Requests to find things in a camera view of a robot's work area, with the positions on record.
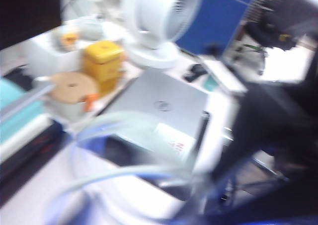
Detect orange cat figurine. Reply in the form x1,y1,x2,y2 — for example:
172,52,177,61
83,93,100,113

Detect blue partition panel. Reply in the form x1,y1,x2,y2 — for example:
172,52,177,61
173,0,259,59

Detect yellow tin box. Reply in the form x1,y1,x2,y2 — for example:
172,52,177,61
83,40,126,96

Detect thin black book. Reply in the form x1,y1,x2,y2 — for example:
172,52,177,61
0,124,68,171

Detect white desk fan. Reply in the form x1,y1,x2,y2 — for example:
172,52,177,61
121,0,203,69

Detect teal book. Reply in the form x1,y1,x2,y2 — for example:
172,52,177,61
0,77,48,139

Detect white mug with wooden lid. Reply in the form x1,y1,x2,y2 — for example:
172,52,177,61
48,72,101,121

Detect small black desk gadget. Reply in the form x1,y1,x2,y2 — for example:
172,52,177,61
183,63,208,83

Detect black office chair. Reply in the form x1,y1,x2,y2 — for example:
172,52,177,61
244,0,299,52

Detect large black computer monitor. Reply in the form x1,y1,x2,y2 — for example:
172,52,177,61
0,0,63,51

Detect white storage box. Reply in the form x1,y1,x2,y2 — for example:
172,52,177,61
24,23,105,81

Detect silver laptop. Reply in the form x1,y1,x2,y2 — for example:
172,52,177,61
99,70,212,167

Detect thick black book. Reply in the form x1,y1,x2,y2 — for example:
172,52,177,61
0,133,74,183

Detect black desk mat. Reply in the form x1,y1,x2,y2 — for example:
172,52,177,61
104,135,192,202

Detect white charging cable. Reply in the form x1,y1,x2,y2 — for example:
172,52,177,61
44,110,207,225

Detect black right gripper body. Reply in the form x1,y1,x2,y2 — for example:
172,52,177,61
211,84,318,180

